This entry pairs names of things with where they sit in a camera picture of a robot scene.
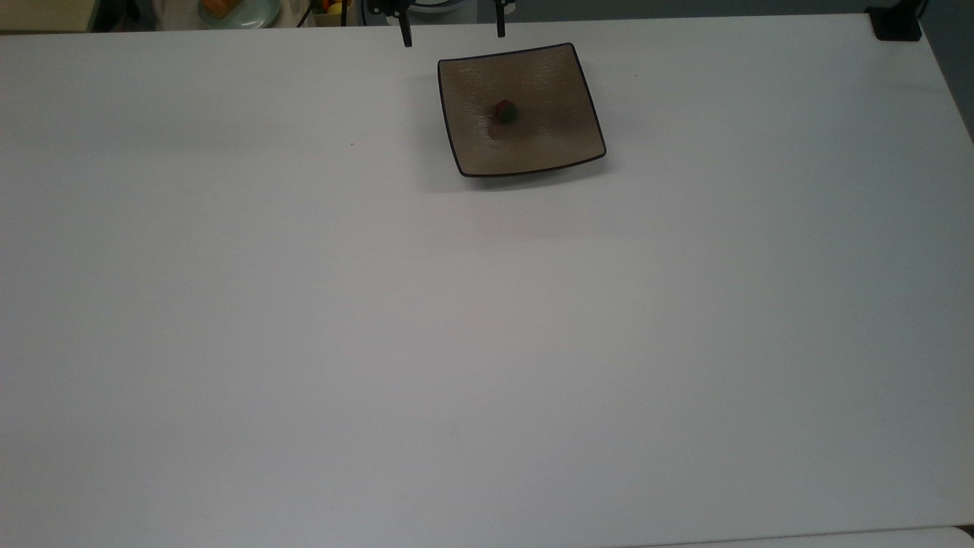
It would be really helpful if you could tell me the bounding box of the black camera stand base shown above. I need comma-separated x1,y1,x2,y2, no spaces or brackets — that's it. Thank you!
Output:
864,0,925,43

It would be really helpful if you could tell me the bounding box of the pale green round plate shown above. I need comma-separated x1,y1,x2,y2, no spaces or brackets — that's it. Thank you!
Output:
199,0,282,30

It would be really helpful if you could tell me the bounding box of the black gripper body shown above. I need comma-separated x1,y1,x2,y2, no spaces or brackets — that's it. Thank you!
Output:
364,0,519,20

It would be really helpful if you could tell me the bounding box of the beige cardboard box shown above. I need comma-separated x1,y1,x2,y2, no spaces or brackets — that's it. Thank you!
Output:
0,0,100,33

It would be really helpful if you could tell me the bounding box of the square brown ceramic plate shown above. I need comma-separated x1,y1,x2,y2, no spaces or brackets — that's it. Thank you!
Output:
437,42,608,180

